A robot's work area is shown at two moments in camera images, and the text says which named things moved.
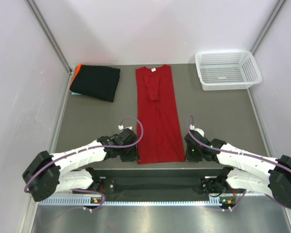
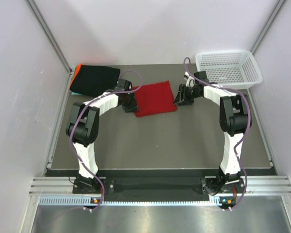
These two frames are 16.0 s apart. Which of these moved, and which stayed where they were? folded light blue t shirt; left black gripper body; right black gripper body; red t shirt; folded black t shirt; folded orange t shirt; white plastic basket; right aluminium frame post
Moved: left black gripper body; red t shirt; right black gripper body
Stayed: folded light blue t shirt; right aluminium frame post; folded orange t shirt; folded black t shirt; white plastic basket
